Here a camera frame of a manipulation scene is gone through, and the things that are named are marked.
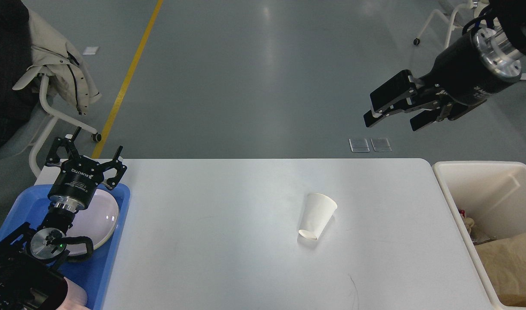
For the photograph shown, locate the brown paper bag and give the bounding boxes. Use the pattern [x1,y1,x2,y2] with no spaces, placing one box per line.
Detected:
[476,233,526,307]

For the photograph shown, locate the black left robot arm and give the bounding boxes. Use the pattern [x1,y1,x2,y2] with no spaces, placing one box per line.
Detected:
[0,127,127,310]

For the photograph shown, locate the pink mug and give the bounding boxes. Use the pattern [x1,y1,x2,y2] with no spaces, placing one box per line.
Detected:
[58,277,89,310]

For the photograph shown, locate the cream plastic bin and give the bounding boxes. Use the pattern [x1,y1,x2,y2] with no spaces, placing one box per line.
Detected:
[432,161,526,310]

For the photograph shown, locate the pink plate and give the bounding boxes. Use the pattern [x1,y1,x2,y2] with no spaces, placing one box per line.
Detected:
[66,189,120,237]

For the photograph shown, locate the floor outlet plate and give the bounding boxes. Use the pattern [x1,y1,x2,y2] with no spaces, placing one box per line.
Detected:
[370,138,392,152]
[348,139,370,153]

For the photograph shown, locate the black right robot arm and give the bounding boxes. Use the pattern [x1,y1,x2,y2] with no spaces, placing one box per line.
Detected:
[364,0,526,131]

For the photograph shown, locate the white paper on floor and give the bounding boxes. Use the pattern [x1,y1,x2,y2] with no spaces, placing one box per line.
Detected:
[82,46,100,56]

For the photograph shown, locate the white rolling chair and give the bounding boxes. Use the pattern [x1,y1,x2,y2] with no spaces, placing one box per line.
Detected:
[412,0,482,49]

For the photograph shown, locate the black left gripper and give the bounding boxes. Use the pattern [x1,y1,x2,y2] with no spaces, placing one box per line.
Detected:
[45,127,128,211]

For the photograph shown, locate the white chair with jacket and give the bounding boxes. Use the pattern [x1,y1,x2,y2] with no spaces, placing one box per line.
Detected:
[0,73,103,178]

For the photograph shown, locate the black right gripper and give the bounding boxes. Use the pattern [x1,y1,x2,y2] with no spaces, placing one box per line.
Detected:
[364,29,523,132]

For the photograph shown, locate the blue plastic tray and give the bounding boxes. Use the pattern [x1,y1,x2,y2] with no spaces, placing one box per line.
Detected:
[0,184,131,310]

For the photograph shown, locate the white paper cup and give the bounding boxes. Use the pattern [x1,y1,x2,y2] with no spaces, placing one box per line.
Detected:
[298,193,338,241]

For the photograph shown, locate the light green plate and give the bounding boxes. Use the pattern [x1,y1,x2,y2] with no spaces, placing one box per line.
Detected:
[66,232,115,257]

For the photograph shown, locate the foil bag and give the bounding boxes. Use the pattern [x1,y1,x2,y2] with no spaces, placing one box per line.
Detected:
[470,226,497,246]

